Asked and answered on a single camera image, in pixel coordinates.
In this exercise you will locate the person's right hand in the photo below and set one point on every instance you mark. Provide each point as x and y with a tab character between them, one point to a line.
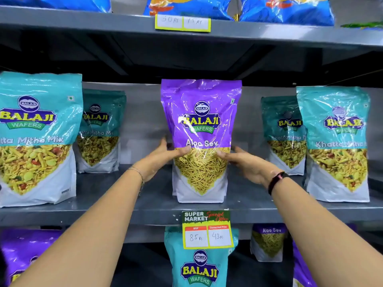
251	168

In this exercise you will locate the person's left hand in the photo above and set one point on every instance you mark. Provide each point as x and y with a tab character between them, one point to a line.
155	161

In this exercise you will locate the person's right thumb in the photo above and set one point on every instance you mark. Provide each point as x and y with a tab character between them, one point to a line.
225	155

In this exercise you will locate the person's left thumb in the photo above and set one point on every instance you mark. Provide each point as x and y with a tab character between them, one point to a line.
182	151

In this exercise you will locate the purple snack packet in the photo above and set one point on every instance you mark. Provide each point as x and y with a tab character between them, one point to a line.
21	254
200	116
267	242
300	269

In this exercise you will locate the person's left forearm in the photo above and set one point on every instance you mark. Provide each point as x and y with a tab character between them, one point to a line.
89	236

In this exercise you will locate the person's right forearm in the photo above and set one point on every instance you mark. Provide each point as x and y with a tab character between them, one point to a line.
317	236

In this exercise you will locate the black wristband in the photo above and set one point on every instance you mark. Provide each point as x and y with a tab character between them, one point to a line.
276	179

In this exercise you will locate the teal snack mix packet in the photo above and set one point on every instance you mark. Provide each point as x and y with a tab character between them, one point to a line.
100	131
200	269
36	137
336	146
284	137

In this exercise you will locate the grey metal shelf board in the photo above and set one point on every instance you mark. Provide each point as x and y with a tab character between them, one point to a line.
89	22
143	203

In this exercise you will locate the green-topped yellow price label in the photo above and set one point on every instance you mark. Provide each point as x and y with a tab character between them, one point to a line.
207	231

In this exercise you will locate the yellow-edged white price label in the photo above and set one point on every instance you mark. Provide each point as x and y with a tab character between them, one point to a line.
182	23

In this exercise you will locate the blue chips packet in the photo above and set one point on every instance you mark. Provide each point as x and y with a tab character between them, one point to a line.
287	10
185	5
59	2

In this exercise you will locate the green snack packet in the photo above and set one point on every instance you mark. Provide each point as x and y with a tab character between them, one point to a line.
363	25

